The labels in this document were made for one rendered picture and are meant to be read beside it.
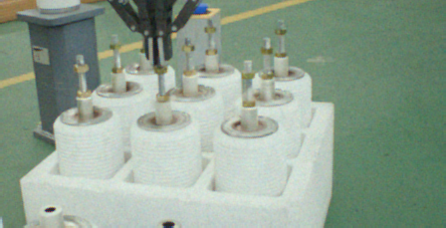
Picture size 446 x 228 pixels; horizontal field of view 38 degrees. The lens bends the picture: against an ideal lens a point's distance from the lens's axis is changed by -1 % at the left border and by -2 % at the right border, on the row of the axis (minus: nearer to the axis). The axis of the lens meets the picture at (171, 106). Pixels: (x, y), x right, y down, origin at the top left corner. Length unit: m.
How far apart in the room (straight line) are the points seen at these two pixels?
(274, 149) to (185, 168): 0.12
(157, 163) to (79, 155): 0.12
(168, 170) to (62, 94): 0.64
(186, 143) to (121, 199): 0.11
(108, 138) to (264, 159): 0.22
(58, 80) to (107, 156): 0.56
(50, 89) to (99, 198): 0.62
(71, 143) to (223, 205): 0.23
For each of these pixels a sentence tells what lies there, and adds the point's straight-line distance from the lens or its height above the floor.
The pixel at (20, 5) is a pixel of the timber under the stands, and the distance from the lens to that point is 3.04.
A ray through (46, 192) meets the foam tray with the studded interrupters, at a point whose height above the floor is 0.16.
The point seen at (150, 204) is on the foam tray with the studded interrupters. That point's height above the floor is 0.16.
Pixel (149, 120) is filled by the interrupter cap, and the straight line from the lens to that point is 0.90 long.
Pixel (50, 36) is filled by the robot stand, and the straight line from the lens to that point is 1.44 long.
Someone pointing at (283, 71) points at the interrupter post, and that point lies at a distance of 1.07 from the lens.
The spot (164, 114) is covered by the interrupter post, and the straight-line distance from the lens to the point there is 0.88.
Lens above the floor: 0.57
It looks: 20 degrees down
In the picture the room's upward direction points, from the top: 4 degrees counter-clockwise
